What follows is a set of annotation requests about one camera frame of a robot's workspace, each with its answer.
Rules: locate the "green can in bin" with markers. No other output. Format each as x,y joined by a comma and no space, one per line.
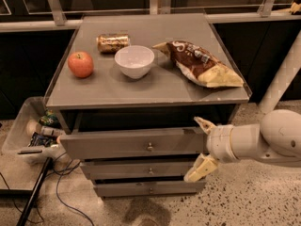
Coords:
49,119

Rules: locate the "dark blue snack packet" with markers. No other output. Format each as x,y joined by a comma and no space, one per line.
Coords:
39,140

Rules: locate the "grey middle drawer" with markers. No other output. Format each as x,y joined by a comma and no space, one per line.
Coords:
102,170

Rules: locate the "black pole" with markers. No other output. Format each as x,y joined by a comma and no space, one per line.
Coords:
35,192

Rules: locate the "grey drawer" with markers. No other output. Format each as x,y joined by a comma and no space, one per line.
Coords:
102,170
148,188
134,143

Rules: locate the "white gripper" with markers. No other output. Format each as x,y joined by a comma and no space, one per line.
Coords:
220,144

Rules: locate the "grey top drawer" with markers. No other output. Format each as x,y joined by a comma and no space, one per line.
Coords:
134,143

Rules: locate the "brown yellow chip bag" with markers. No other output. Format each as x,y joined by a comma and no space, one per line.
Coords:
199,65

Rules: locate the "clear plastic bin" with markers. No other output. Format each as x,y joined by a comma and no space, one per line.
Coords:
17,140

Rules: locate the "white bottle in bin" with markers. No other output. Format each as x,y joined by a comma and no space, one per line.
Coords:
35,127

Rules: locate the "white bowl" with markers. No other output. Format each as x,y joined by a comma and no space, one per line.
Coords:
134,61

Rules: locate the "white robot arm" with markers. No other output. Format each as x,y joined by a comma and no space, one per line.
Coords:
276,140

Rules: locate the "grey bottom drawer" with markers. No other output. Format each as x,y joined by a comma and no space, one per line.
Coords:
148,188

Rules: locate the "red apple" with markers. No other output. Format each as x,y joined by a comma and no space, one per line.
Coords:
80,64

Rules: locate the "metal railing frame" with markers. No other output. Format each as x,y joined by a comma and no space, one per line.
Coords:
31,15

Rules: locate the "grey drawer cabinet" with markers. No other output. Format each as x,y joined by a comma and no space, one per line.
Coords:
108,100

